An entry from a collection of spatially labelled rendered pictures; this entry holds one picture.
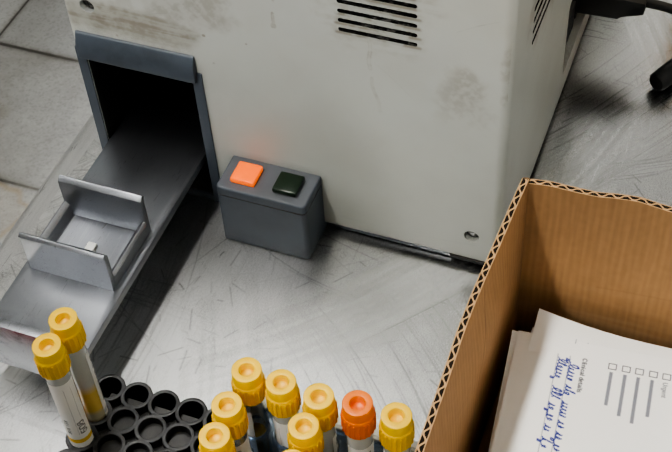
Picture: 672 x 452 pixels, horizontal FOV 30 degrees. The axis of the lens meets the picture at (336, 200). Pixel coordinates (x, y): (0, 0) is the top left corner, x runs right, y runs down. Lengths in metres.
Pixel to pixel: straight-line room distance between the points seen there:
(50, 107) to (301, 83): 1.54
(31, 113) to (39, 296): 1.49
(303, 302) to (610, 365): 0.20
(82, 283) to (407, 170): 0.20
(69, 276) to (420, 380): 0.22
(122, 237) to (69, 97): 1.49
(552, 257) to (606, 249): 0.03
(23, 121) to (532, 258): 1.63
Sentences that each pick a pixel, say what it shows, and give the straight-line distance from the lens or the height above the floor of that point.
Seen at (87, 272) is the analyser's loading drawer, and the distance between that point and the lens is 0.75.
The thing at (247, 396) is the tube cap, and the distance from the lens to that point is 0.61.
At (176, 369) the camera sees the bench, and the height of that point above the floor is 0.87.
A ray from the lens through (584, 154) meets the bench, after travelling 0.86.
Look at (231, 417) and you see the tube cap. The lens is 0.60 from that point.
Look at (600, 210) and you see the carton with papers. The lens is 0.64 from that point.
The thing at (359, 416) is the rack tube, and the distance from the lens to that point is 0.59.
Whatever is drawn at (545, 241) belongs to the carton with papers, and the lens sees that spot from 0.67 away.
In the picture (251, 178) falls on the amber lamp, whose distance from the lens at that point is 0.77.
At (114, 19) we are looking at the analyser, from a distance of 0.76.
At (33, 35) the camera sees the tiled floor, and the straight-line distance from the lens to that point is 2.40.
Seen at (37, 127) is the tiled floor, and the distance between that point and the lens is 2.21.
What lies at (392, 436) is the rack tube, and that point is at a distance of 0.59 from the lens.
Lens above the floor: 1.49
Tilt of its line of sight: 48 degrees down
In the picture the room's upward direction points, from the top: 4 degrees counter-clockwise
